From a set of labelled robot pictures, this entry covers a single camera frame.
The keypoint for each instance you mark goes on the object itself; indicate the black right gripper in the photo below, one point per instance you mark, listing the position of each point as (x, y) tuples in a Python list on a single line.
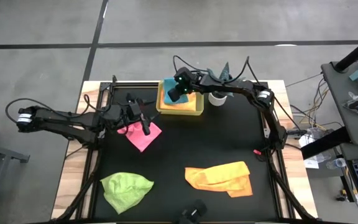
[(176, 94)]

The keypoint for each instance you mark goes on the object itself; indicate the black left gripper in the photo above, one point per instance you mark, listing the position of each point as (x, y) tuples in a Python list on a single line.
[(137, 109)]

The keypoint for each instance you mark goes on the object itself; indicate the blue microfiber towel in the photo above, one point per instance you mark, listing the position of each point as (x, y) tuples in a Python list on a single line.
[(168, 83)]

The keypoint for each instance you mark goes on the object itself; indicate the pink microfiber towel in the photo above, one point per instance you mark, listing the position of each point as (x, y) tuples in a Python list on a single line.
[(129, 137)]

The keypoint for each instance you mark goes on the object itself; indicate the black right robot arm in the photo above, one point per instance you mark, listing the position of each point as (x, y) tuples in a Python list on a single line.
[(228, 88)]

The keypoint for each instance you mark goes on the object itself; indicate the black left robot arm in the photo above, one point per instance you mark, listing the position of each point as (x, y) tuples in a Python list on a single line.
[(67, 119)]

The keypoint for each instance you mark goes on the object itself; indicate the green microfiber towel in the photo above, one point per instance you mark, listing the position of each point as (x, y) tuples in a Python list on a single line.
[(126, 191)]

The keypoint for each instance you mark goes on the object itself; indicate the yellow plastic bin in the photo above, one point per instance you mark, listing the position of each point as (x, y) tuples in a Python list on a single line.
[(200, 102)]

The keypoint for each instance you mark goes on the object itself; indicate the artificial plant in white pot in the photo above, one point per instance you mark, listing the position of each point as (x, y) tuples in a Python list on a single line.
[(217, 100)]

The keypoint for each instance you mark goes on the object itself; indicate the black device with white label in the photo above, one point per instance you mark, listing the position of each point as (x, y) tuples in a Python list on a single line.
[(194, 210)]

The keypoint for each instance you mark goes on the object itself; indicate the red clip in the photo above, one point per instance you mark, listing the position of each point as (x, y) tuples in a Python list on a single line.
[(257, 152)]

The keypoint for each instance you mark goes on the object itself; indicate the white paper sheet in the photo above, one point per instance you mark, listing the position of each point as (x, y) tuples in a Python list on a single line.
[(311, 164)]

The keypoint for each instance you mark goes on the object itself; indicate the dark grey side desk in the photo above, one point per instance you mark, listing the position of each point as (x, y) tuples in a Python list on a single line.
[(337, 93)]

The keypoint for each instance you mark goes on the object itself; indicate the clear plastic bottle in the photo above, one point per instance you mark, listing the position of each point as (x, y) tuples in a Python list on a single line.
[(337, 163)]

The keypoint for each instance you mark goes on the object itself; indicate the teal box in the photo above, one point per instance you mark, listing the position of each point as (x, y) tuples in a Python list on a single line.
[(357, 74)]

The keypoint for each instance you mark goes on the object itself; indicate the black pole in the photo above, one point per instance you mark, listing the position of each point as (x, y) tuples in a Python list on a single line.
[(356, 53)]

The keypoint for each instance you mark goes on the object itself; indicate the black aluminium table frame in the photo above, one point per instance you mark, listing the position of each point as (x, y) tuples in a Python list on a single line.
[(129, 84)]

